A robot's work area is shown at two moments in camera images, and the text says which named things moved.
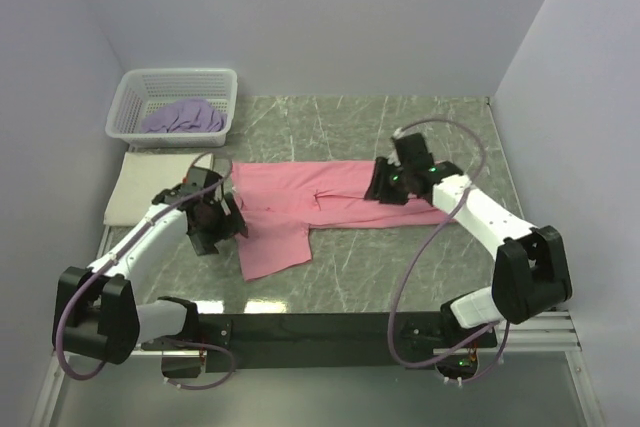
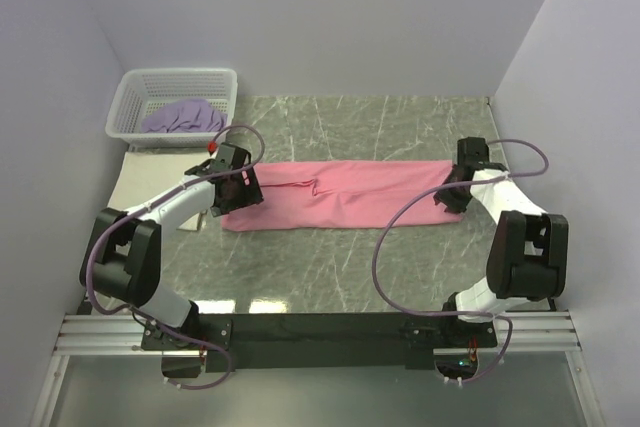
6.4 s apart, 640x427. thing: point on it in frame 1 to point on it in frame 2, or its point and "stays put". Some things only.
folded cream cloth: x=142 y=175 stays put
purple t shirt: x=188 y=116 stays put
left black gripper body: x=218 y=225 to x=243 y=195
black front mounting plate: x=266 y=341 stays put
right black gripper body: x=390 y=182 to x=454 y=197
